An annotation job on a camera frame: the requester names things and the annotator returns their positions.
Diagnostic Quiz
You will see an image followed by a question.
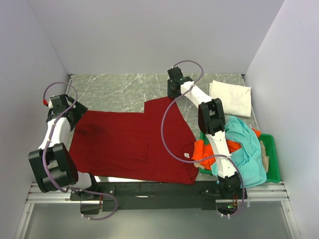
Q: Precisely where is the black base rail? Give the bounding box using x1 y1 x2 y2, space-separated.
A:
69 181 247 215

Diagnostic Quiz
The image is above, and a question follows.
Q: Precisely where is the red t shirt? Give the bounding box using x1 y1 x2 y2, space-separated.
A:
69 97 198 184

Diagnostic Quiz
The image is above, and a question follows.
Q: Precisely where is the orange t shirt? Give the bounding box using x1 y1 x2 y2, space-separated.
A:
191 127 261 171

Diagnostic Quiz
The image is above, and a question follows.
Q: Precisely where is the teal t shirt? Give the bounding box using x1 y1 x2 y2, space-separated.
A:
225 116 267 188

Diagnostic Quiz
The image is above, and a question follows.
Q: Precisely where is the folded white t shirt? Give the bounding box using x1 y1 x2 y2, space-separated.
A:
209 81 252 118

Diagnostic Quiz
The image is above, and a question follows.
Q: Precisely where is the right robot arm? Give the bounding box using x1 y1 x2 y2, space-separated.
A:
167 66 242 199

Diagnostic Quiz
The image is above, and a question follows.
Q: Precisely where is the green plastic bin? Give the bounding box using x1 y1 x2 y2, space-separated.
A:
192 128 281 183

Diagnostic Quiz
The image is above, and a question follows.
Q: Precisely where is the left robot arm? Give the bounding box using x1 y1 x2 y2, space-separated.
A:
28 94 100 200

